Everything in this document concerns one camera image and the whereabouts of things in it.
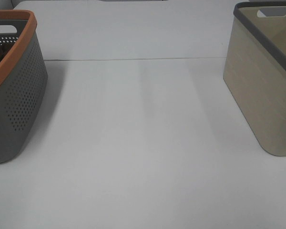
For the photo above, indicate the beige basket grey rim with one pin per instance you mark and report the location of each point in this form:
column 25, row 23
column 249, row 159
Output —
column 255, row 70

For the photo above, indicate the grey perforated basket orange rim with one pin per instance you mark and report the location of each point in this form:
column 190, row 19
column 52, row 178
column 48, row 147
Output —
column 23, row 80

